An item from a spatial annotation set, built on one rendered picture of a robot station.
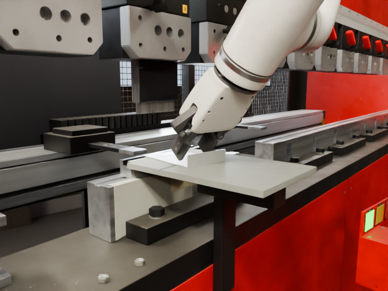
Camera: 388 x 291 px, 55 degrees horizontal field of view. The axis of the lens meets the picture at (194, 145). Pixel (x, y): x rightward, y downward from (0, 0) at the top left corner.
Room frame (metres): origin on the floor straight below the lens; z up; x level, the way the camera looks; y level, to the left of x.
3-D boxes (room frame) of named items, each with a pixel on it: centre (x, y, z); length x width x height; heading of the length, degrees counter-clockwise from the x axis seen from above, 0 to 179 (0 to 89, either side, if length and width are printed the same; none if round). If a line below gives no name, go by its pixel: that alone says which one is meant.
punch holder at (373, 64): (1.76, -0.80, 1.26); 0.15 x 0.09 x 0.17; 141
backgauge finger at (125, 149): (0.79, 0.21, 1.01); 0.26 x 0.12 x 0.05; 51
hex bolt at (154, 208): (0.62, 0.06, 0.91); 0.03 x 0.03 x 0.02
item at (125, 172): (0.72, 0.06, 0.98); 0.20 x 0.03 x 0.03; 141
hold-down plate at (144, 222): (0.69, 0.00, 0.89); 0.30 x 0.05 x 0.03; 141
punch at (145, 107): (0.70, 0.07, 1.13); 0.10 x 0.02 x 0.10; 141
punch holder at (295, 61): (1.14, -0.29, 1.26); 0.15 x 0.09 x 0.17; 141
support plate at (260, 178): (0.60, -0.04, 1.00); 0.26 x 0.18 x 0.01; 51
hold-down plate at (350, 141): (1.44, -0.61, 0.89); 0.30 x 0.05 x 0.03; 141
